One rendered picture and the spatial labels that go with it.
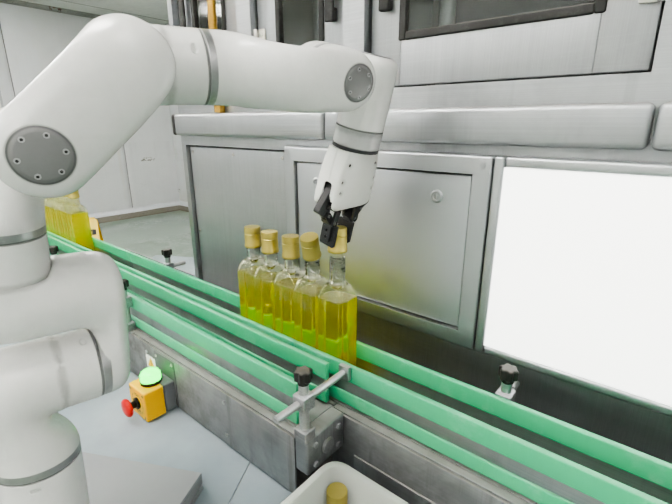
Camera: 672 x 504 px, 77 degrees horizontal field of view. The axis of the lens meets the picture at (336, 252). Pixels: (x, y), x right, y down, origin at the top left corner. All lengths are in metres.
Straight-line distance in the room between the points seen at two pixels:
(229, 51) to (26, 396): 0.46
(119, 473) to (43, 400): 0.31
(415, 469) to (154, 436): 0.54
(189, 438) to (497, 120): 0.83
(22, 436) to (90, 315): 0.16
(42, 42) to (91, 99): 6.32
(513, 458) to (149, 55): 0.64
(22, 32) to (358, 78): 6.28
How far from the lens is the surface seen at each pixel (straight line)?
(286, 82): 0.53
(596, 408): 0.84
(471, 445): 0.70
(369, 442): 0.79
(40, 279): 0.57
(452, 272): 0.78
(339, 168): 0.65
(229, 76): 0.54
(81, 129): 0.45
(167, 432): 1.02
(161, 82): 0.46
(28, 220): 0.55
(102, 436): 1.06
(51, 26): 6.84
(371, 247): 0.86
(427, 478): 0.75
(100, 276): 0.58
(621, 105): 0.69
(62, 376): 0.62
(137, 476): 0.89
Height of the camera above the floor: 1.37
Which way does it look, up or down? 17 degrees down
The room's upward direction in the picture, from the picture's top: straight up
